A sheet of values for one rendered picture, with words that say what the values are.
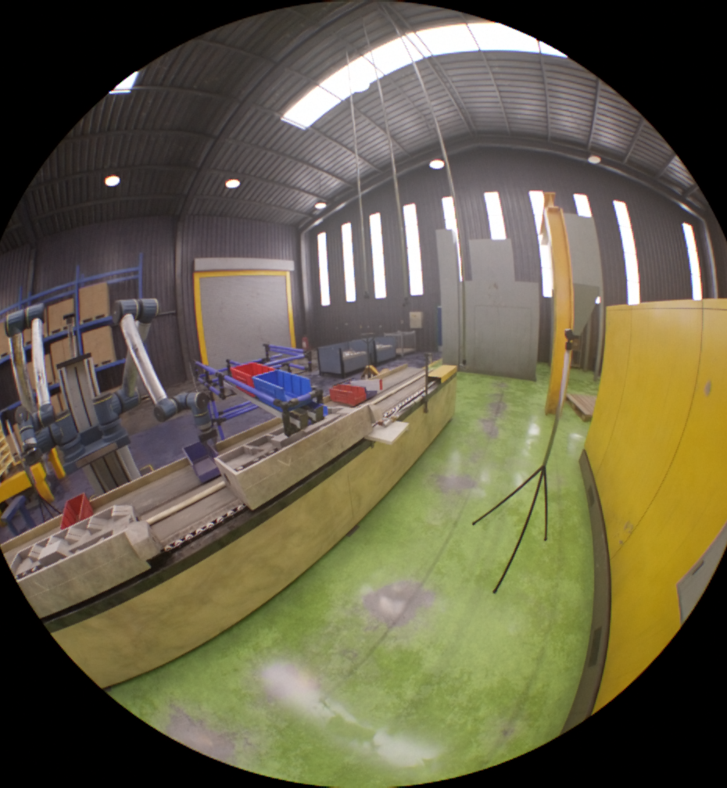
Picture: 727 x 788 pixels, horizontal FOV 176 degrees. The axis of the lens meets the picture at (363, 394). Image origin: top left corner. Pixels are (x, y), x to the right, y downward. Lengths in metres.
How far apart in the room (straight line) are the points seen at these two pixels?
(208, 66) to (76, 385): 8.00
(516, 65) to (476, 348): 9.43
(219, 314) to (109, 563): 11.35
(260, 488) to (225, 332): 11.03
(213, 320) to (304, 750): 12.15
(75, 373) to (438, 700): 3.32
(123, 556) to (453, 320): 7.15
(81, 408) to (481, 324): 7.58
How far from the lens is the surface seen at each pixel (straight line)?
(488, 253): 8.22
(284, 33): 8.57
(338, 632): 1.64
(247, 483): 1.13
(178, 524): 1.41
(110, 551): 1.18
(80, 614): 1.51
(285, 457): 1.20
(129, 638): 1.64
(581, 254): 8.57
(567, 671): 1.89
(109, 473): 2.76
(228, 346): 11.97
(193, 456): 1.87
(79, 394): 2.61
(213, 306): 11.87
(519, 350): 6.72
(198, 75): 8.96
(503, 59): 9.59
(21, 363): 2.26
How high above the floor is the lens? 1.57
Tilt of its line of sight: 18 degrees down
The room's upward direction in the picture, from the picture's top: 4 degrees counter-clockwise
